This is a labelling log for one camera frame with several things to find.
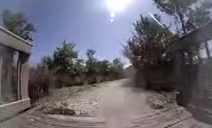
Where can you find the pale dirt path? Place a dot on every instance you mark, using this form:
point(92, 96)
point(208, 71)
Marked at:
point(117, 98)

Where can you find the dark wooden bridge railing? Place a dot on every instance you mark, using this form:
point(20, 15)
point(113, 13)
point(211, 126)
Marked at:
point(204, 73)

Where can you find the pale wooden bridge railing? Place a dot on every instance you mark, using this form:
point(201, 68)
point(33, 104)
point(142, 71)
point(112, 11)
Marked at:
point(10, 80)

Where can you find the large dark bush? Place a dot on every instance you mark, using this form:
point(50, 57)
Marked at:
point(150, 53)

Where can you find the dry gravelly ground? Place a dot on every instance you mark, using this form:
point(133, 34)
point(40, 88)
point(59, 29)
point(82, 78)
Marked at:
point(160, 100)
point(74, 100)

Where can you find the wooden plank bridge deck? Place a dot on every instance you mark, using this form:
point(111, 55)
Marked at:
point(94, 121)

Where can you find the tall leafy tree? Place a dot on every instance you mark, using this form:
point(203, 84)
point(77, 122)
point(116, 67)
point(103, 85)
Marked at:
point(187, 13)

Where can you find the row of green trees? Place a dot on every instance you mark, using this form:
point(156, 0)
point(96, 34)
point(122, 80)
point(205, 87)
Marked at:
point(70, 66)

